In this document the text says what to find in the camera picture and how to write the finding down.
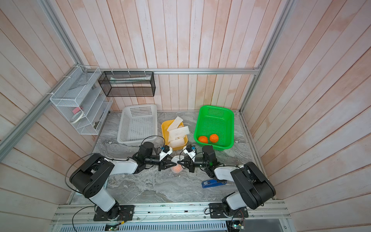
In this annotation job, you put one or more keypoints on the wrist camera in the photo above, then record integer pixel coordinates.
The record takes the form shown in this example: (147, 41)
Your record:
(165, 151)
(190, 150)

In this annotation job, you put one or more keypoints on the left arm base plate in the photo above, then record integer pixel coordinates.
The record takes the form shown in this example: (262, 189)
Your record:
(117, 213)

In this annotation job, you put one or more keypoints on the aluminium front rail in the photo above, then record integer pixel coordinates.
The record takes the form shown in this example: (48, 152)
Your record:
(163, 212)

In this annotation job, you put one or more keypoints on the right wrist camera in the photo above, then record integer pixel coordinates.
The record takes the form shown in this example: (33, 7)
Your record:
(190, 150)

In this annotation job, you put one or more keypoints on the white tape roll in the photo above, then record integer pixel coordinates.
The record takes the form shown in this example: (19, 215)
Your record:
(76, 117)

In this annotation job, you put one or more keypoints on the white wire shelf rack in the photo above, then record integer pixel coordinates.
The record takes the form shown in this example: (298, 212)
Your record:
(80, 89)

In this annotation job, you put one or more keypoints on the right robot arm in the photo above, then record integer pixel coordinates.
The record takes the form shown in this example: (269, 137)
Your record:
(253, 187)

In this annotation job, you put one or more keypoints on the green plastic basket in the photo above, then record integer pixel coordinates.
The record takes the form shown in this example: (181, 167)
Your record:
(215, 120)

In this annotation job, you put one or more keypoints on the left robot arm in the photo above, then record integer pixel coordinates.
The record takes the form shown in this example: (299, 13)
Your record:
(90, 177)

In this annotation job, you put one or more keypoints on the white plastic basket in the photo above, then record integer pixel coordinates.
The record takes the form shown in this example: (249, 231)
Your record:
(138, 123)

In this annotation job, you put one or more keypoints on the removed white foam net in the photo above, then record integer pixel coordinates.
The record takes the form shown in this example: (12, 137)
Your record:
(175, 124)

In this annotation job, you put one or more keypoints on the netted orange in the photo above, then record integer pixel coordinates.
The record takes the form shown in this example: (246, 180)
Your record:
(214, 138)
(178, 168)
(203, 139)

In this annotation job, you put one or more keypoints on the yellow plastic tub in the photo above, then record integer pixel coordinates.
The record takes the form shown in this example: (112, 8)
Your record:
(165, 134)

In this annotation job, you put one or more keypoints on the pink box on shelf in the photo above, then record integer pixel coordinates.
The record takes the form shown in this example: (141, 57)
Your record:
(76, 110)

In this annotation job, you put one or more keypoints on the black wire mesh basket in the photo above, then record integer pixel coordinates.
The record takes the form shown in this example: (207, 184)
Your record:
(127, 83)

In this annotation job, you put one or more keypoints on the blue black stapler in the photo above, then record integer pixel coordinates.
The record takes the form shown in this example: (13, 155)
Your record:
(213, 183)

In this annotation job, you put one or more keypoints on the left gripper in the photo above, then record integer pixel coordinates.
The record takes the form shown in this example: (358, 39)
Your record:
(164, 163)

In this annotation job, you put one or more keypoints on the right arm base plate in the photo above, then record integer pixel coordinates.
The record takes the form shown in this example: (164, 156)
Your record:
(221, 210)

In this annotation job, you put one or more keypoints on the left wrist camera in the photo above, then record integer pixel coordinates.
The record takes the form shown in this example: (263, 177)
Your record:
(165, 151)

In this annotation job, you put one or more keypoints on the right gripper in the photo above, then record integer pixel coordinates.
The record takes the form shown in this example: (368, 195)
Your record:
(191, 164)

